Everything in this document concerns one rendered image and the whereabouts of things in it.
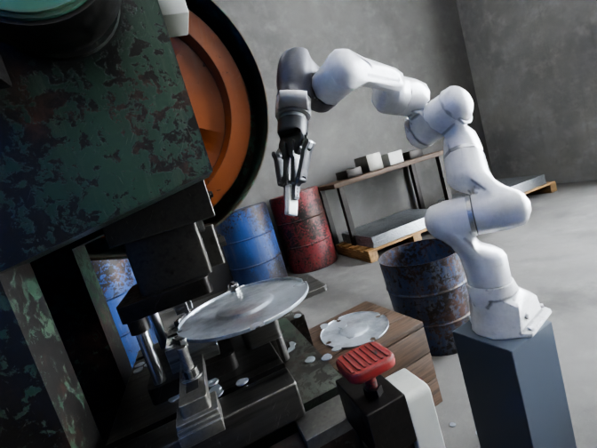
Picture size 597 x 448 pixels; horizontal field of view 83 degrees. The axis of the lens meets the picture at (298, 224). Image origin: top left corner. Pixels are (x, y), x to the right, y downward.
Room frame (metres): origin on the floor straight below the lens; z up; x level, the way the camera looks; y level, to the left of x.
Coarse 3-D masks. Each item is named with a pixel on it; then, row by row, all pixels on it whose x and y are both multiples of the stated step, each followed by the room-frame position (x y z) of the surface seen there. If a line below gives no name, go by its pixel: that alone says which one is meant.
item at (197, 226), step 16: (192, 224) 0.62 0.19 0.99; (208, 224) 0.69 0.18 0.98; (144, 240) 0.59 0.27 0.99; (160, 240) 0.60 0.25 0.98; (176, 240) 0.61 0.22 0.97; (192, 240) 0.62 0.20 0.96; (208, 240) 0.65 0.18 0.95; (224, 240) 0.67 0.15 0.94; (128, 256) 0.59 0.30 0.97; (144, 256) 0.59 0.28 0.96; (160, 256) 0.60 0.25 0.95; (176, 256) 0.61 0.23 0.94; (192, 256) 0.61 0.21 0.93; (208, 256) 0.65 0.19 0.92; (144, 272) 0.59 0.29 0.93; (160, 272) 0.60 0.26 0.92; (176, 272) 0.60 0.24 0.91; (192, 272) 0.61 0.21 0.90; (208, 272) 0.62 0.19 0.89; (144, 288) 0.59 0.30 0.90; (160, 288) 0.59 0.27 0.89
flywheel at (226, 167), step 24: (192, 24) 1.06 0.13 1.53; (192, 48) 1.09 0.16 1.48; (216, 48) 1.07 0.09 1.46; (192, 72) 1.08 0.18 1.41; (216, 72) 1.08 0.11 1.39; (192, 96) 1.08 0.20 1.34; (216, 96) 1.10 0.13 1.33; (240, 96) 1.08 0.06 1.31; (216, 120) 1.09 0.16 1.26; (240, 120) 1.08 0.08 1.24; (216, 144) 1.08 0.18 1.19; (240, 144) 1.07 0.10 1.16; (216, 168) 1.06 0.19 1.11; (240, 168) 1.06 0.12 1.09; (216, 192) 1.04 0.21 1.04
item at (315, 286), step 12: (300, 276) 0.80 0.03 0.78; (312, 276) 0.78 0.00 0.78; (312, 288) 0.69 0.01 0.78; (324, 288) 0.69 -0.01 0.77; (276, 324) 0.67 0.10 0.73; (252, 336) 0.66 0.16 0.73; (264, 336) 0.66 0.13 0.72; (276, 336) 0.67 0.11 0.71; (252, 348) 0.65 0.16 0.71; (276, 348) 0.67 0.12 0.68
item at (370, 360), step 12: (360, 348) 0.44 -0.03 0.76; (372, 348) 0.43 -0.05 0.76; (384, 348) 0.43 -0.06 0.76; (348, 360) 0.42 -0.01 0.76; (360, 360) 0.41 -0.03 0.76; (372, 360) 0.41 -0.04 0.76; (384, 360) 0.40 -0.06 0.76; (348, 372) 0.40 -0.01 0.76; (360, 372) 0.39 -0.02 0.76; (372, 372) 0.39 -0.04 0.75; (372, 384) 0.41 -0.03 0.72
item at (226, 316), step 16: (256, 288) 0.81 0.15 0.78; (272, 288) 0.77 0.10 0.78; (288, 288) 0.74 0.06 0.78; (304, 288) 0.70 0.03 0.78; (208, 304) 0.80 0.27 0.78; (224, 304) 0.76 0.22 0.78; (240, 304) 0.70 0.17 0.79; (256, 304) 0.67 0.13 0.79; (272, 304) 0.66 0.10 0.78; (288, 304) 0.64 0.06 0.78; (192, 320) 0.71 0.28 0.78; (208, 320) 0.68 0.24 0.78; (224, 320) 0.65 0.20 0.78; (240, 320) 0.63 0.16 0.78; (256, 320) 0.60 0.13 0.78; (272, 320) 0.58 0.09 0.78; (192, 336) 0.62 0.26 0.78; (208, 336) 0.59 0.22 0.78; (224, 336) 0.56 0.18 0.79
